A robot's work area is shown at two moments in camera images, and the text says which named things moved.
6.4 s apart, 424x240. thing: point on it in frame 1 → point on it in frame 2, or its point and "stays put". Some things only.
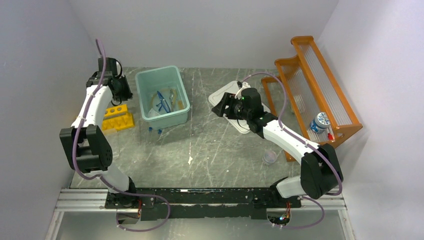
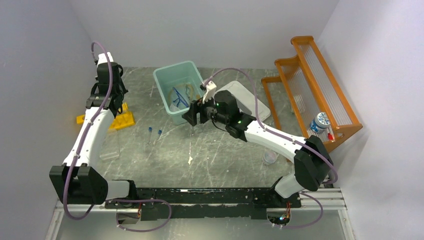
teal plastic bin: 149,82 → 179,86
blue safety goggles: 163,103 → 180,98
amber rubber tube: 180,104 → 181,84
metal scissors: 171,95 → 187,91
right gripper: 219,108 → 196,106
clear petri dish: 270,156 stays put
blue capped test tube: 150,130 stays put
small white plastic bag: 152,113 → 173,108
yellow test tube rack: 117,117 stays put
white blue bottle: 320,123 stays put
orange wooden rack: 306,97 stays put
